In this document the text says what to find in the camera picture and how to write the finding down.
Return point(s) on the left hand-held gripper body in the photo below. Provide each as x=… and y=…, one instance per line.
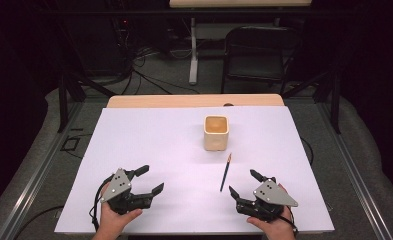
x=117, y=186

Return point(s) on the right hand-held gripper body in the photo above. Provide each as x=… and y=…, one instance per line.
x=272, y=195

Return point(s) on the black metal frame stand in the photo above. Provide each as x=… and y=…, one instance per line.
x=334, y=103
x=63, y=106

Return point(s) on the white desk leg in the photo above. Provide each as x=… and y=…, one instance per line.
x=193, y=60

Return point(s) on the white paper sheet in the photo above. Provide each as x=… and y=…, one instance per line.
x=150, y=140

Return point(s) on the dark blue pencil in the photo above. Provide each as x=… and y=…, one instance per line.
x=225, y=173

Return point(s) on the black folding chair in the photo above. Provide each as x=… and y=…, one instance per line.
x=257, y=66

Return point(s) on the person's right hand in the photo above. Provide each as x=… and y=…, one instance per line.
x=279, y=230

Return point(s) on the person's left hand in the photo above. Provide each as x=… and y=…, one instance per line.
x=114, y=223

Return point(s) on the cream square cup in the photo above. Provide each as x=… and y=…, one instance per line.
x=216, y=140

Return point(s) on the light wooden table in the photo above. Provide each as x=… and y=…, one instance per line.
x=184, y=100

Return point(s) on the aluminium floor rail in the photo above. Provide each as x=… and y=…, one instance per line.
x=27, y=186
x=355, y=170

